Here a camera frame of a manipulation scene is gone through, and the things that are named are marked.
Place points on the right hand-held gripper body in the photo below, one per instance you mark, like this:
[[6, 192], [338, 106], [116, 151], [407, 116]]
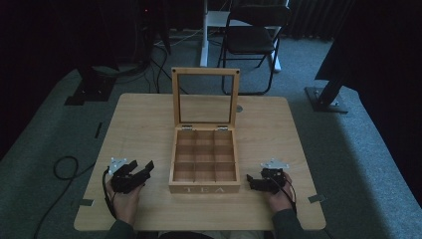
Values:
[[272, 176]]

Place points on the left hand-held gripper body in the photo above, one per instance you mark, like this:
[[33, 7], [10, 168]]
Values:
[[122, 182]]

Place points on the person's left hand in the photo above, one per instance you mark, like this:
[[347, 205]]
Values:
[[126, 203]]

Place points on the person's right hand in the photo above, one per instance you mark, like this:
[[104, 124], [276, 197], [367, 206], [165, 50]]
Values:
[[279, 200]]

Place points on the grey tape strip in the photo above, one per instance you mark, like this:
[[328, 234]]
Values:
[[316, 198], [86, 202]]

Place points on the black floor tape strip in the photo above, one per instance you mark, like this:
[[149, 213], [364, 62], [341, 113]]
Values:
[[98, 130]]

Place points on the wooden compartment box with lid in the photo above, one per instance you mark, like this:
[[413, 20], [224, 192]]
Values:
[[204, 156]]

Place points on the round metal table grommet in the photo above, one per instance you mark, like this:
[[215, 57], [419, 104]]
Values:
[[239, 108]]

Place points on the black slanted stand with base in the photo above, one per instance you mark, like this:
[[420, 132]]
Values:
[[326, 96]]

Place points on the black folding chair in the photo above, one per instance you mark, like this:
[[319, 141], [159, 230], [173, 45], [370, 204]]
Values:
[[205, 40], [249, 38]]

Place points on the dark curtain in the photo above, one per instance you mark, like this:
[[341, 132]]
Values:
[[316, 18]]

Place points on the black stand with base plate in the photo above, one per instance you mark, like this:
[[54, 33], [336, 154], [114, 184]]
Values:
[[89, 88]]

